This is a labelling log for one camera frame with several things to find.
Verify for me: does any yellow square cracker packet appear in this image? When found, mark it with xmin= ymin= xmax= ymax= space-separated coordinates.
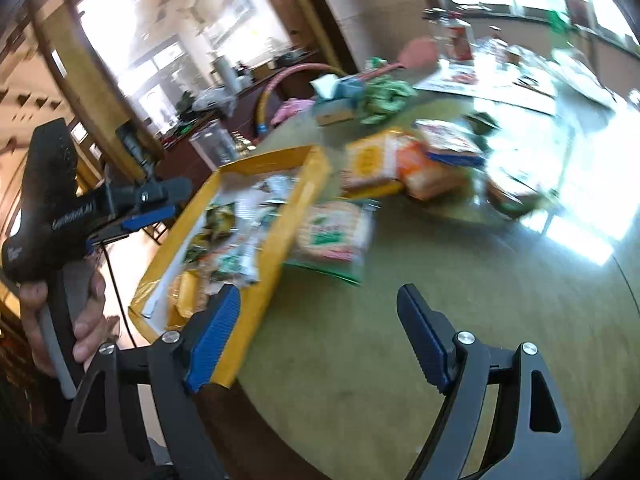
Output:
xmin=341 ymin=129 xmax=402 ymax=200

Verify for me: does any green round cracker packet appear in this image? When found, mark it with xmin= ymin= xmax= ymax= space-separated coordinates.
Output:
xmin=285 ymin=200 xmax=380 ymax=285

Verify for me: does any clear plastic container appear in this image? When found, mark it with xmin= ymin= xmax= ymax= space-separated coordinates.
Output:
xmin=189 ymin=119 xmax=240 ymax=171

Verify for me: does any blue edged cracker packet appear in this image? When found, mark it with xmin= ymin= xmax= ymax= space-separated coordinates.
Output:
xmin=412 ymin=119 xmax=485 ymax=168

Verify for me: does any blue tissue box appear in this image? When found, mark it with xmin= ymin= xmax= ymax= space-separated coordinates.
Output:
xmin=311 ymin=74 xmax=364 ymax=127

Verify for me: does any pink cloth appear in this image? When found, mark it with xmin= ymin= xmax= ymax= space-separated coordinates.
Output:
xmin=270 ymin=99 xmax=314 ymax=127

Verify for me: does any yellow snack packet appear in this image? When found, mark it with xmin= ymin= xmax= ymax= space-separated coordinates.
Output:
xmin=165 ymin=270 xmax=207 ymax=330

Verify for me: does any pink hula hoop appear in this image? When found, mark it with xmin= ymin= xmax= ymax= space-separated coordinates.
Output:
xmin=254 ymin=62 xmax=346 ymax=139

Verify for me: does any person's left hand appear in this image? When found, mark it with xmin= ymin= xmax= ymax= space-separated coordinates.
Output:
xmin=18 ymin=272 xmax=122 ymax=380

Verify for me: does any clear liquor bottle red label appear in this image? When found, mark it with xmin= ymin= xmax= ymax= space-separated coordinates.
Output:
xmin=442 ymin=11 xmax=474 ymax=64

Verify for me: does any yellow cardboard tray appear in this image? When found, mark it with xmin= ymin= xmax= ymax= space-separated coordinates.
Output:
xmin=129 ymin=145 xmax=331 ymax=387

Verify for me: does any green crumpled cloth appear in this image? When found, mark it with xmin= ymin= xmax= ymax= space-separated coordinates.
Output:
xmin=359 ymin=76 xmax=416 ymax=126

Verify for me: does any orange cracker packet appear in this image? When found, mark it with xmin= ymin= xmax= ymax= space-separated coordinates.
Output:
xmin=396 ymin=134 xmax=469 ymax=200

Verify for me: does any clear green white packet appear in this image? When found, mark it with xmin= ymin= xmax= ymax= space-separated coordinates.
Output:
xmin=198 ymin=170 xmax=297 ymax=295

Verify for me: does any small dark green packet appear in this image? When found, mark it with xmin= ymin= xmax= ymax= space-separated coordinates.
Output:
xmin=464 ymin=112 xmax=500 ymax=136

